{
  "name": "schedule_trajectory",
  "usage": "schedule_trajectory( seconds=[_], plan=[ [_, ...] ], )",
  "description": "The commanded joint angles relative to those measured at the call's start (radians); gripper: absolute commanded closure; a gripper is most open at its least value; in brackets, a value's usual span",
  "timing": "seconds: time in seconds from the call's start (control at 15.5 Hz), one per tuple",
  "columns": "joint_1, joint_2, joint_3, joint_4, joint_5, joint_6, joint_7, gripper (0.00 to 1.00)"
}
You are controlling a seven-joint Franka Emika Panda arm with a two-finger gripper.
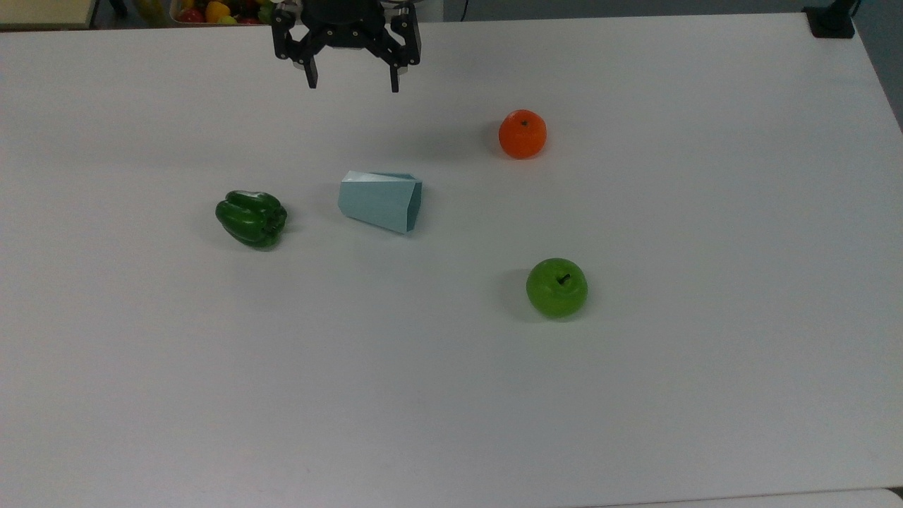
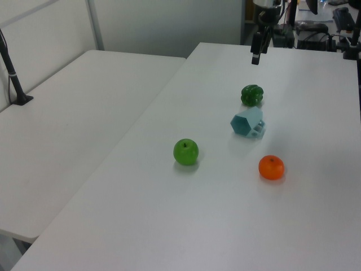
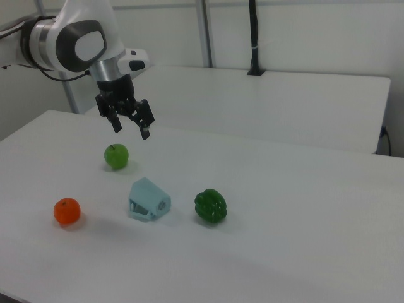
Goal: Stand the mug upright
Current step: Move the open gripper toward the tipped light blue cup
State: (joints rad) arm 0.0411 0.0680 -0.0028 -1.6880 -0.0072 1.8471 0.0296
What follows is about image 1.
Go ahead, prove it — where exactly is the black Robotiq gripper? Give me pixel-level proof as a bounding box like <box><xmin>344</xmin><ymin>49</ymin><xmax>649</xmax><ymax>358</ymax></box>
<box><xmin>272</xmin><ymin>0</ymin><xmax>423</xmax><ymax>94</ymax></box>

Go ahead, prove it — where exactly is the light blue faceted mug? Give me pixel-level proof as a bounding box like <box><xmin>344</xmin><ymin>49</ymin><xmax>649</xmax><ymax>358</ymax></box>
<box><xmin>337</xmin><ymin>170</ymin><xmax>423</xmax><ymax>235</ymax></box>

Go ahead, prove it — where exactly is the clear bin of fruit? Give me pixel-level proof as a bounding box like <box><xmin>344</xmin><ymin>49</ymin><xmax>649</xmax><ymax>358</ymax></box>
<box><xmin>169</xmin><ymin>0</ymin><xmax>277</xmax><ymax>27</ymax></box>

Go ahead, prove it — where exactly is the green bell pepper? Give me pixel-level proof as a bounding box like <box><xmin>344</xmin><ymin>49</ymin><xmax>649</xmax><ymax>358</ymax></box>
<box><xmin>215</xmin><ymin>190</ymin><xmax>289</xmax><ymax>249</ymax></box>

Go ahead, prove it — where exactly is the light wooden table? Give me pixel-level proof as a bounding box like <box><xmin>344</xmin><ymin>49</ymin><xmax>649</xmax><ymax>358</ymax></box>
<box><xmin>0</xmin><ymin>0</ymin><xmax>99</xmax><ymax>30</ymax></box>

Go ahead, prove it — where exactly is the green apple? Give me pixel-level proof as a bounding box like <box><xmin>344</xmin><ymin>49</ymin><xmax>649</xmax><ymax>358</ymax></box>
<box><xmin>526</xmin><ymin>258</ymin><xmax>589</xmax><ymax>319</ymax></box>

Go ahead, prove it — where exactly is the black clamp mount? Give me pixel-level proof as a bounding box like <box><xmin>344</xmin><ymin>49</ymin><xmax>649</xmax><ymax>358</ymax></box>
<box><xmin>803</xmin><ymin>0</ymin><xmax>863</xmax><ymax>40</ymax></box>

